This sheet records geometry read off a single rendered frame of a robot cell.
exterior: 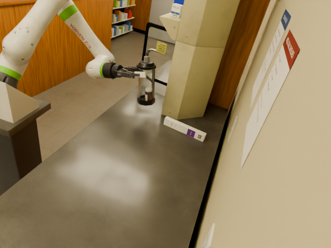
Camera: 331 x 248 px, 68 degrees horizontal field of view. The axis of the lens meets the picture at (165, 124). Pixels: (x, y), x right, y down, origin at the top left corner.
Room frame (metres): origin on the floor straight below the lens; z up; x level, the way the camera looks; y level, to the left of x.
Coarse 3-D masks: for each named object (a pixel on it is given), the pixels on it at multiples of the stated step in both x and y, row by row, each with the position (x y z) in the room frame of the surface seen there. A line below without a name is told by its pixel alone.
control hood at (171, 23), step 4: (160, 16) 1.36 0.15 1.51; (164, 16) 1.38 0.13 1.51; (168, 16) 1.41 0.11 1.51; (172, 16) 1.43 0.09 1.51; (164, 20) 1.36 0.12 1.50; (168, 20) 1.35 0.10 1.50; (172, 20) 1.35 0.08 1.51; (176, 20) 1.35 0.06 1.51; (164, 24) 1.36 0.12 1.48; (168, 24) 1.35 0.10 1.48; (172, 24) 1.35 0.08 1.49; (176, 24) 1.34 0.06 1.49; (168, 28) 1.35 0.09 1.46; (172, 28) 1.34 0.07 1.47; (176, 28) 1.34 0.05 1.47; (168, 32) 1.35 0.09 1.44; (172, 32) 1.34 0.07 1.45; (176, 32) 1.34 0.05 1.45; (172, 36) 1.34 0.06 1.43; (176, 36) 1.34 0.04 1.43
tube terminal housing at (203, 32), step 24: (192, 0) 1.33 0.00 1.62; (216, 0) 1.34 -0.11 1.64; (192, 24) 1.32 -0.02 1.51; (216, 24) 1.36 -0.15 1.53; (192, 48) 1.32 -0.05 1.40; (216, 48) 1.39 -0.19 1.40; (192, 72) 1.32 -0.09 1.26; (216, 72) 1.42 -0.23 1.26; (168, 96) 1.33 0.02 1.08; (192, 96) 1.35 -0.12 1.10
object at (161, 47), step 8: (152, 32) 1.73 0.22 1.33; (160, 32) 1.71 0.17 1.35; (152, 40) 1.72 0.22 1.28; (160, 40) 1.70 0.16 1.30; (168, 40) 1.68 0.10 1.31; (152, 48) 1.72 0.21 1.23; (160, 48) 1.70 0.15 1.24; (168, 48) 1.68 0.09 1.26; (152, 56) 1.72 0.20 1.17; (160, 56) 1.70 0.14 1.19; (168, 56) 1.67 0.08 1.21; (160, 64) 1.69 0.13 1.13; (168, 64) 1.67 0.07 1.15; (160, 72) 1.69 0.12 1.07; (168, 72) 1.67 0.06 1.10; (160, 80) 1.68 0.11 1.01
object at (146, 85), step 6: (138, 66) 1.23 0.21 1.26; (150, 66) 1.24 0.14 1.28; (150, 72) 1.24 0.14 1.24; (138, 78) 1.25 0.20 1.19; (144, 78) 1.23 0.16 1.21; (150, 78) 1.24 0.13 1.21; (138, 84) 1.25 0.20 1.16; (144, 84) 1.22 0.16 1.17; (150, 84) 1.23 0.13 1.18; (138, 90) 1.24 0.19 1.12; (144, 90) 1.22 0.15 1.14; (150, 90) 1.23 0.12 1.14; (138, 96) 1.24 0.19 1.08; (144, 96) 1.22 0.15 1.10; (150, 96) 1.23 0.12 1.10
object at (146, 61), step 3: (144, 57) 1.27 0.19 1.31; (147, 57) 1.27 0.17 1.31; (144, 60) 1.27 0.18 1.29; (147, 60) 1.27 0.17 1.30; (138, 63) 1.26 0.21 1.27; (141, 63) 1.24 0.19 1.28; (144, 63) 1.24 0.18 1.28; (147, 63) 1.24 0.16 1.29; (150, 63) 1.25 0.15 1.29; (153, 63) 1.27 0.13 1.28; (144, 66) 1.23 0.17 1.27; (147, 66) 1.23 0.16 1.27
